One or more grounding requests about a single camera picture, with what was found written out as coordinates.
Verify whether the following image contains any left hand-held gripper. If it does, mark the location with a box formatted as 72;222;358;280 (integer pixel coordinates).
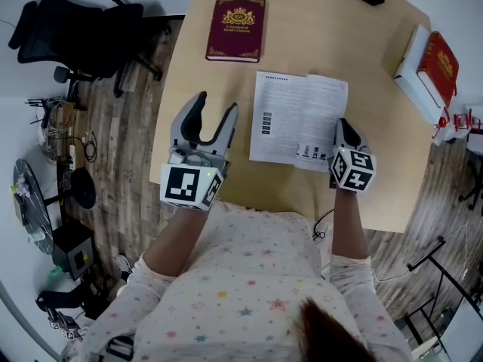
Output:
159;91;240;212

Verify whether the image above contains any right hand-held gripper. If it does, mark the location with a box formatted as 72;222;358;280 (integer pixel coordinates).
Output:
328;118;378;195

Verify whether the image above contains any yellow covered booklet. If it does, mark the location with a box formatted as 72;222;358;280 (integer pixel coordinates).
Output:
248;70;349;173

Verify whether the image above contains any person's right forearm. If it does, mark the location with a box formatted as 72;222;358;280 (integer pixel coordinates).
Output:
331;189;370;262

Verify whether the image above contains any person's left forearm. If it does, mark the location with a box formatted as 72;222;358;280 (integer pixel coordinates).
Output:
143;205;211;278

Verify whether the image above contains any maroon hardcover book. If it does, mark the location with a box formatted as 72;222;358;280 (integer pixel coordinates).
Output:
205;0;266;63

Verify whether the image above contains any red hardcover book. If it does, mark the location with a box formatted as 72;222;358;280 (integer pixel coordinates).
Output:
417;31;460;109

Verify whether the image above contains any red lantern ornament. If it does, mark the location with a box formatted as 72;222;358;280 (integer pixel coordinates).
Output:
452;112;483;132
432;107;452;140

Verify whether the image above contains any white cabinet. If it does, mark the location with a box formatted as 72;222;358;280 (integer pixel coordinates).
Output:
463;106;483;154

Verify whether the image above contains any black office chair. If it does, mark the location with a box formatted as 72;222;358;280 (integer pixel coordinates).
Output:
8;0;173;98
458;152;483;210

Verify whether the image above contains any black round stand base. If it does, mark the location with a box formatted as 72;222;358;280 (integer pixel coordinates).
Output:
69;167;97;210

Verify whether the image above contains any person's star-print shirt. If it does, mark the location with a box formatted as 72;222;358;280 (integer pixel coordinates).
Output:
62;201;412;362

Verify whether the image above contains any black router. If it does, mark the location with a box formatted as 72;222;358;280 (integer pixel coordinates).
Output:
25;96;76;130

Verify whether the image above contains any black metal stand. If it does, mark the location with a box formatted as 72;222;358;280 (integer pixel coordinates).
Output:
403;235;483;354

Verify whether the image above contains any black box device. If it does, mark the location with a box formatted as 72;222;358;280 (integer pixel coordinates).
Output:
51;226;95;281

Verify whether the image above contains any dark marble round table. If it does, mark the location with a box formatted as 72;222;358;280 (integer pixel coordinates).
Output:
13;158;56;256

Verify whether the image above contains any white flower bunch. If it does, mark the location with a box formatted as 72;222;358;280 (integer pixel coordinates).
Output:
14;175;31;198

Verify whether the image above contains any black and white belt device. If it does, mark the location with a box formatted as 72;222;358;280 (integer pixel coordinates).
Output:
105;336;135;362

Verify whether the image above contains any black cable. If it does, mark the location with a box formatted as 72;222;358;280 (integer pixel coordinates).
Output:
312;208;335;243

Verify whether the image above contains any tangle of cables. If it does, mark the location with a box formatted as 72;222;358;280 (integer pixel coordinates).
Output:
37;100;98;165

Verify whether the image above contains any white cable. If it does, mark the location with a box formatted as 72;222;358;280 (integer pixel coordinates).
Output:
371;220;471;282

